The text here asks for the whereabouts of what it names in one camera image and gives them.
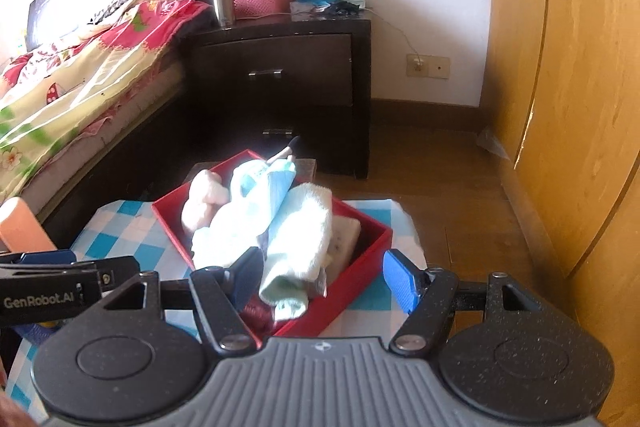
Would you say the blue white checkered cloth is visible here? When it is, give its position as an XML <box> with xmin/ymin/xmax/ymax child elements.
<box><xmin>10</xmin><ymin>198</ymin><xmax>428</xmax><ymax>408</ymax></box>

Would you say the nightstand drawer with metal handle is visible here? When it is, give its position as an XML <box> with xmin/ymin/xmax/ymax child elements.
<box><xmin>200</xmin><ymin>104</ymin><xmax>353</xmax><ymax>168</ymax></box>
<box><xmin>192</xmin><ymin>33</ymin><xmax>355</xmax><ymax>108</ymax></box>

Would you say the person's left forearm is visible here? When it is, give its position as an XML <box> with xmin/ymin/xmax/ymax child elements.
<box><xmin>0</xmin><ymin>387</ymin><xmax>36</xmax><ymax>427</ymax></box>

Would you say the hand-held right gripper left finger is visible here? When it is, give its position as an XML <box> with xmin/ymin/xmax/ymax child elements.
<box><xmin>104</xmin><ymin>247</ymin><xmax>265</xmax><ymax>353</ymax></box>

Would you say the floral printed quilt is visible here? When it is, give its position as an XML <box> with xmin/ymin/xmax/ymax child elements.
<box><xmin>0</xmin><ymin>0</ymin><xmax>216</xmax><ymax>202</ymax></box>

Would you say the peach coloured cylinder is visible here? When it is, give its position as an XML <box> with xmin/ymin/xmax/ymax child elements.
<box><xmin>0</xmin><ymin>198</ymin><xmax>58</xmax><ymax>254</ymax></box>

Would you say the light blue towel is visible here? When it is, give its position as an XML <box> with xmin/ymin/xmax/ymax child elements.
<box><xmin>257</xmin><ymin>183</ymin><xmax>333</xmax><ymax>320</ymax></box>

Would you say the black white striped cloth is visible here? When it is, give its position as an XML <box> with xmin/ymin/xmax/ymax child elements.
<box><xmin>90</xmin><ymin>0</ymin><xmax>146</xmax><ymax>26</ymax></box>

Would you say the dark wooden nightstand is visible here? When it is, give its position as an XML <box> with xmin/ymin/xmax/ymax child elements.
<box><xmin>182</xmin><ymin>18</ymin><xmax>373</xmax><ymax>180</ymax></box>

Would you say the dark red yarn item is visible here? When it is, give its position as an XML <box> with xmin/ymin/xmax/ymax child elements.
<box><xmin>242</xmin><ymin>294</ymin><xmax>275</xmax><ymax>335</ymax></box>

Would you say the doll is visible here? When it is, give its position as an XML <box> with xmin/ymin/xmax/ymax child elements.
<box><xmin>230</xmin><ymin>136</ymin><xmax>301</xmax><ymax>228</ymax></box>

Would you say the beige towel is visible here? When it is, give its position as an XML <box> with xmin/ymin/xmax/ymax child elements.
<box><xmin>327</xmin><ymin>214</ymin><xmax>362</xmax><ymax>269</ymax></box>

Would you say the wooden wardrobe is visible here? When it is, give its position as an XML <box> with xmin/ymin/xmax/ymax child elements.
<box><xmin>480</xmin><ymin>0</ymin><xmax>640</xmax><ymax>427</ymax></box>

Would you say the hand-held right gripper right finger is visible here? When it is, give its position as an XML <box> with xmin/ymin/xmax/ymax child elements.
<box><xmin>382</xmin><ymin>249</ymin><xmax>542</xmax><ymax>354</ymax></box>

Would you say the beige wall socket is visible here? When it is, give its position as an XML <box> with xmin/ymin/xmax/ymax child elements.
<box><xmin>406</xmin><ymin>54</ymin><xmax>451</xmax><ymax>79</ymax></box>

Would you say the white plush toy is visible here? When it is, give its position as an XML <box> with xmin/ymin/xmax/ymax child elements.
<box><xmin>181</xmin><ymin>169</ymin><xmax>273</xmax><ymax>270</ymax></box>

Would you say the thin charger cable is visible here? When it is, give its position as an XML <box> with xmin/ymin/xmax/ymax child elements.
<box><xmin>360</xmin><ymin>7</ymin><xmax>423</xmax><ymax>68</ymax></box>

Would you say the black cable bundle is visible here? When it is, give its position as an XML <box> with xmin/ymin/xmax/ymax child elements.
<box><xmin>325</xmin><ymin>1</ymin><xmax>362</xmax><ymax>16</ymax></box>

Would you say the red box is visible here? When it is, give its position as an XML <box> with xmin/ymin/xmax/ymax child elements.
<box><xmin>151</xmin><ymin>149</ymin><xmax>394</xmax><ymax>338</ymax></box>

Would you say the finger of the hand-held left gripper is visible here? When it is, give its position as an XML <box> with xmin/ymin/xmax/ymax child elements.
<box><xmin>0</xmin><ymin>249</ymin><xmax>76</xmax><ymax>267</ymax></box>
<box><xmin>75</xmin><ymin>256</ymin><xmax>141</xmax><ymax>294</ymax></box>

